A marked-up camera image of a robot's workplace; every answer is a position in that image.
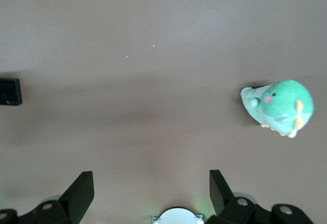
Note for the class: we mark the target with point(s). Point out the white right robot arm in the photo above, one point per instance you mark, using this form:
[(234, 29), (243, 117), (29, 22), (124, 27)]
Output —
[(178, 216)]

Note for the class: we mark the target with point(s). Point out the green dinosaur plush toy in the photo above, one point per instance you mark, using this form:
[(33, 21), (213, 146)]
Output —
[(283, 104)]

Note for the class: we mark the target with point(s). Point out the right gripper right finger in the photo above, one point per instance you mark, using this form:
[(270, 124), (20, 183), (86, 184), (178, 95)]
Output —
[(230, 206)]

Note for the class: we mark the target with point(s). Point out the black flip phone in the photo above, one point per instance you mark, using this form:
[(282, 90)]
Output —
[(10, 91)]

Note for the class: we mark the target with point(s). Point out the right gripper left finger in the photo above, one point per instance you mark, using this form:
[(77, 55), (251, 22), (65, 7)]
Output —
[(66, 203)]

